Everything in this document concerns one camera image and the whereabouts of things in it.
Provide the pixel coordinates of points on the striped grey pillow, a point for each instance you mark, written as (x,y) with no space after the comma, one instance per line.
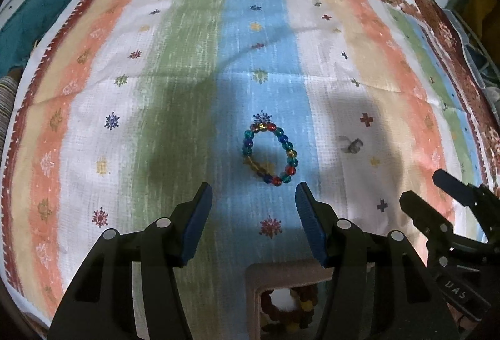
(8,89)

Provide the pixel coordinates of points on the jewelry box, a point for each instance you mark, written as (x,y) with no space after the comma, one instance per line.
(285,300)

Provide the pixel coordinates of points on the striped colourful woven cloth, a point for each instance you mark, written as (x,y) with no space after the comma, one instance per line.
(126,106)

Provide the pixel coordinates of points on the teal blanket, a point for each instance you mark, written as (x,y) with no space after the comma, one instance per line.
(24,28)

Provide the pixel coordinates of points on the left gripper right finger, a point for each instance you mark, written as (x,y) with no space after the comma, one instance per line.
(380,287)

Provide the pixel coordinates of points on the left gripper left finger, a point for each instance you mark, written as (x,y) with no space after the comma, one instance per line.
(98,304)

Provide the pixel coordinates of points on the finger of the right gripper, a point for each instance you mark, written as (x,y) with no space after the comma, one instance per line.
(425,218)
(465,194)

